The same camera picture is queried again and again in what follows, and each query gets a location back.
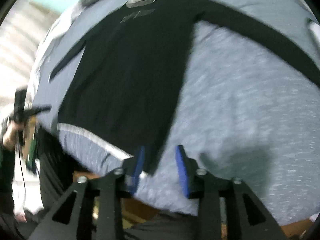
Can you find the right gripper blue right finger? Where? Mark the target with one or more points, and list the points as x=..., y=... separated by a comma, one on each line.
x=246, y=215

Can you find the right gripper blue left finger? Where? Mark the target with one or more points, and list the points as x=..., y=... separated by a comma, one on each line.
x=91, y=208

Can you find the black sweater white trim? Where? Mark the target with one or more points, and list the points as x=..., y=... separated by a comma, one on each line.
x=124, y=93

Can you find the person's left forearm black sleeve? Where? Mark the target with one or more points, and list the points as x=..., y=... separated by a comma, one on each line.
x=7, y=174

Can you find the person's left hand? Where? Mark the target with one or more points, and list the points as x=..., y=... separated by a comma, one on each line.
x=11, y=134

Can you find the beige striped curtain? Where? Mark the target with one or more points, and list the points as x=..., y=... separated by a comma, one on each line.
x=22, y=30

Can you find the light grey duvet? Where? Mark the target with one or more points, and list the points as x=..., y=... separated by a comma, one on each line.
x=55, y=32

